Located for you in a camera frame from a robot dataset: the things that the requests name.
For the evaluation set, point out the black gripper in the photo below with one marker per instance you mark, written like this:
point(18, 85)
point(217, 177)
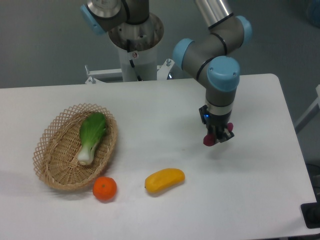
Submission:
point(224, 131)

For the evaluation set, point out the purple sweet potato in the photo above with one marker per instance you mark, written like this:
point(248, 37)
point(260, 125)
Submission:
point(209, 139)

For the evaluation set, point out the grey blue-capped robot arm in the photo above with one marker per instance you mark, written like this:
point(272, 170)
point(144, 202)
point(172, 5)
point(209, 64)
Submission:
point(207, 62)

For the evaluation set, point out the yellow mango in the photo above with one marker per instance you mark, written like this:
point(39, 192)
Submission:
point(163, 179)

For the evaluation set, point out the green bok choy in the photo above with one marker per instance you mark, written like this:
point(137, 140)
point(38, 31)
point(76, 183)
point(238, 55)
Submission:
point(91, 132)

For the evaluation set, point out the orange mandarin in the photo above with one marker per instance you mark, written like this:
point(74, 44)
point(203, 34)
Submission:
point(104, 188)

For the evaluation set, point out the black device at table edge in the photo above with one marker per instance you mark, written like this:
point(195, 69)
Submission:
point(311, 214)

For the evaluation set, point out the woven wicker basket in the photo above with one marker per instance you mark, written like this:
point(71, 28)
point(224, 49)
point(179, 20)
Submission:
point(55, 157)

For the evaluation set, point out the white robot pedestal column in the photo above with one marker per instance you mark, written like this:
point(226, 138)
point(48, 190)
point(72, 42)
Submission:
point(137, 45)

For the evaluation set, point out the white frame at right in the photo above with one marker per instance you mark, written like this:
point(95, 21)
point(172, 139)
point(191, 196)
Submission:
point(309, 113)

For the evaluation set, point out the white metal base frame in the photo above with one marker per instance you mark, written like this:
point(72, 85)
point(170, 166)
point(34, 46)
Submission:
point(169, 70)

